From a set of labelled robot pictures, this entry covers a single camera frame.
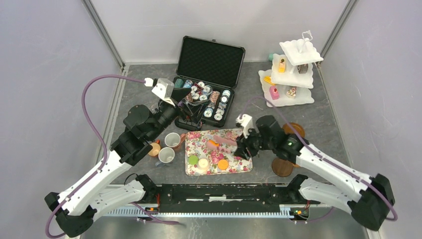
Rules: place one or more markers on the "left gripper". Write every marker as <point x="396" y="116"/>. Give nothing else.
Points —
<point x="195" y="112"/>

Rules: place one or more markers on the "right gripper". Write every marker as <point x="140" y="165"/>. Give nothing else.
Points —
<point x="241" y="151"/>

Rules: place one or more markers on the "pink strawberry cake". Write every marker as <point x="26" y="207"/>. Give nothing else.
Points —
<point x="274" y="93"/>

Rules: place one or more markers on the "pink-handled metal tongs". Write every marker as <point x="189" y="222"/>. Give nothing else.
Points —
<point x="226" y="145"/>

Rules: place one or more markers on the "orange pastry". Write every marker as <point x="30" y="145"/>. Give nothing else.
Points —
<point x="212" y="145"/>

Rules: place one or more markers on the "sprinkled strawberry cake slice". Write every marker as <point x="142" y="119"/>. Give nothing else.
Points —
<point x="291" y="92"/>

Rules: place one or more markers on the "yellow round biscuit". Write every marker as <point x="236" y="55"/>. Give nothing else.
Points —
<point x="223" y="164"/>

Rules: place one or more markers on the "yellow kiwi cake slice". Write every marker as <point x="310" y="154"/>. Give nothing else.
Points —
<point x="268" y="81"/>

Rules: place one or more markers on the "green round macaron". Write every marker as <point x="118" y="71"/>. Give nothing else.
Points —
<point x="193" y="160"/>

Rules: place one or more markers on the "cream round pudding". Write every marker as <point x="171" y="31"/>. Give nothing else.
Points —
<point x="203" y="164"/>

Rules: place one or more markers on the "yellow cake with green fruit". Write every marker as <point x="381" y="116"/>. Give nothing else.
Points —
<point x="282" y="65"/>

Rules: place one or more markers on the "chocolate cake slice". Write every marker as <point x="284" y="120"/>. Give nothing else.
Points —
<point x="302" y="69"/>

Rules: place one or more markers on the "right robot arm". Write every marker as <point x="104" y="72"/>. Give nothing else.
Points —
<point x="368" y="199"/>

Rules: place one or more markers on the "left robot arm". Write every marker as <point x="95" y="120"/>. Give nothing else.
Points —
<point x="78" y="207"/>

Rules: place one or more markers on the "medium brown wooden coaster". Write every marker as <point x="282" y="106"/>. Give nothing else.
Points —
<point x="297" y="127"/>

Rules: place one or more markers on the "dark brown wooden coaster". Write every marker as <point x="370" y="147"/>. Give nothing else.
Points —
<point x="282" y="168"/>

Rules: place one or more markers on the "pink mug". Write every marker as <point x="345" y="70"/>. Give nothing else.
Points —
<point x="174" y="140"/>

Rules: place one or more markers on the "black poker chip case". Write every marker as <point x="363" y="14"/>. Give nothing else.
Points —
<point x="217" y="65"/>

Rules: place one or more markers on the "floral serving tray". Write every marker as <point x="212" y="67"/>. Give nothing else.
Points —
<point x="195" y="144"/>

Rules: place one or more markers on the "orange mug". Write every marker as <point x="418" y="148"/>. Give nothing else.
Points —
<point x="156" y="147"/>

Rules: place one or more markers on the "white three-tier cake stand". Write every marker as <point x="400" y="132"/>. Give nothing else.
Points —
<point x="296" y="52"/>

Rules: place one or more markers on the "grey white mug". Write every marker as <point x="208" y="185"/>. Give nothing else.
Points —
<point x="165" y="156"/>

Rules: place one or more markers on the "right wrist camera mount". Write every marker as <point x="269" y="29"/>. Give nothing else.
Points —
<point x="245" y="122"/>

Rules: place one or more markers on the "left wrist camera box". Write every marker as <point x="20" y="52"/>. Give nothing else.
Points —
<point x="163" y="90"/>

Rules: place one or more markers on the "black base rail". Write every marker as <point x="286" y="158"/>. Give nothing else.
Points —
<point x="223" y="198"/>

